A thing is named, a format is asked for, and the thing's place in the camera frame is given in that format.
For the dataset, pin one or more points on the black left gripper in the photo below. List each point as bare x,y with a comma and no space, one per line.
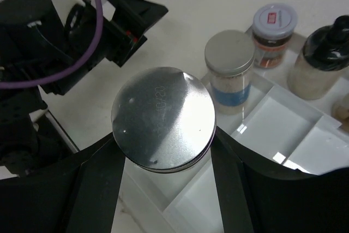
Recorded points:
35,44

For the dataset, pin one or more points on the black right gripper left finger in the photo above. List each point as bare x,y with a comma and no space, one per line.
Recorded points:
77,194

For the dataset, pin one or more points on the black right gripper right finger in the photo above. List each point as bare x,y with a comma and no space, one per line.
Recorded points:
258,195

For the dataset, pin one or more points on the blue-label white bead jar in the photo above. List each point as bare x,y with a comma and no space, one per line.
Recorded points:
163,120

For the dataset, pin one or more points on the black-top white powder bottle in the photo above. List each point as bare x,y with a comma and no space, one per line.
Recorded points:
321,61

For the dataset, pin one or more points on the blue-label silver-lid jar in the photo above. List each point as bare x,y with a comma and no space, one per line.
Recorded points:
229,57

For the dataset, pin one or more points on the red-label white-lid jar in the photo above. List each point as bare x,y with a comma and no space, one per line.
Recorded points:
272,29

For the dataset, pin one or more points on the black-top brown powder bottle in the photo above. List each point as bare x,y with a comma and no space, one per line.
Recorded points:
340,110

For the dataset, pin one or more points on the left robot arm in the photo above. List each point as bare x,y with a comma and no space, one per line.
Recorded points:
30,136

